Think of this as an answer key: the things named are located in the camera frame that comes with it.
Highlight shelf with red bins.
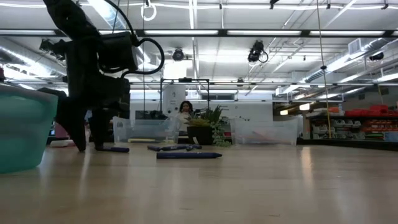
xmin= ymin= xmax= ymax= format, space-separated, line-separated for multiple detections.
xmin=306 ymin=104 xmax=398 ymax=141

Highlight yellow hanging cord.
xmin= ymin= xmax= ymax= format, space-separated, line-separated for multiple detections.
xmin=316 ymin=0 xmax=332 ymax=139

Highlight black aluminium table frame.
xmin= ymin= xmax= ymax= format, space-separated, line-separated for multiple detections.
xmin=297 ymin=138 xmax=398 ymax=152

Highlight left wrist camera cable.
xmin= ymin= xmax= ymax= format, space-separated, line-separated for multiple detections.
xmin=102 ymin=0 xmax=165 ymax=78

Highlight clear plastic bin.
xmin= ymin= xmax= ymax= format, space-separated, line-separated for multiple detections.
xmin=231 ymin=116 xmax=299 ymax=146
xmin=113 ymin=116 xmax=181 ymax=144

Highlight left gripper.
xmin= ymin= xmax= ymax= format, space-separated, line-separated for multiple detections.
xmin=37 ymin=39 xmax=132 ymax=152

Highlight potted succulent plant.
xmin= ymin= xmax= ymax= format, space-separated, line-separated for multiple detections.
xmin=185 ymin=105 xmax=231 ymax=147

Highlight teal plastic bin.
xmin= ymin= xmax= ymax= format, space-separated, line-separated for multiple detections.
xmin=0 ymin=83 xmax=59 ymax=174

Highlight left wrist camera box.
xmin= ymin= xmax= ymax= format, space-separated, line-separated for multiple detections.
xmin=98 ymin=32 xmax=139 ymax=73

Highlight white hanging ring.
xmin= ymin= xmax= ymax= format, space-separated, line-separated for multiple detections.
xmin=140 ymin=0 xmax=157 ymax=21

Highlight person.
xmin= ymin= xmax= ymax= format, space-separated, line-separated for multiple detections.
xmin=177 ymin=100 xmax=194 ymax=136

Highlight white machine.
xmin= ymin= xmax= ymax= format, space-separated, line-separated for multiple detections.
xmin=162 ymin=84 xmax=187 ymax=118

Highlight black ceiling camera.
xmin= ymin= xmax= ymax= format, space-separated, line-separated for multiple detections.
xmin=39 ymin=38 xmax=68 ymax=62
xmin=247 ymin=39 xmax=269 ymax=63
xmin=172 ymin=47 xmax=185 ymax=62

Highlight scattered blue pens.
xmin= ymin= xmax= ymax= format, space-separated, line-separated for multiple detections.
xmin=147 ymin=144 xmax=195 ymax=152

